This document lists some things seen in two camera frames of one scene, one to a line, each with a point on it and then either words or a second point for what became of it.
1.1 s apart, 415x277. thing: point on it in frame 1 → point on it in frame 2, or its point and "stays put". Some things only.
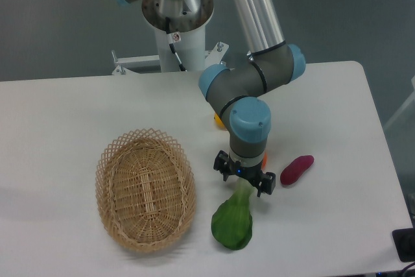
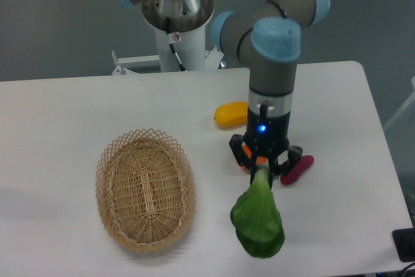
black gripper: [224, 163] → [267, 137]
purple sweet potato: [296, 168] stays put
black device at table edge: [404, 242] stays put
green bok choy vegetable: [232, 221] → [257, 218]
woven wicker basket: [145, 189] stays put
